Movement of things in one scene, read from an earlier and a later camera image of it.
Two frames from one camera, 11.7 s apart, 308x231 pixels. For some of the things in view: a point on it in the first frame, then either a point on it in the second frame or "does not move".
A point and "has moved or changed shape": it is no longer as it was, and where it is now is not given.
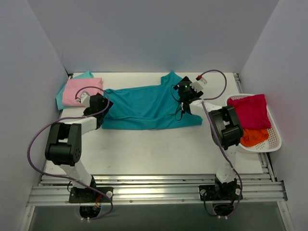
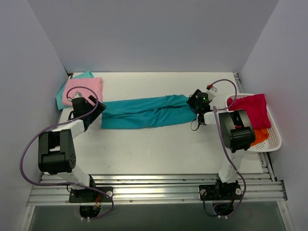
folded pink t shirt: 73,84 does not move
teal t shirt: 147,107 has moved or changed shape
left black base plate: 90,195 does not move
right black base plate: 219,192 does not move
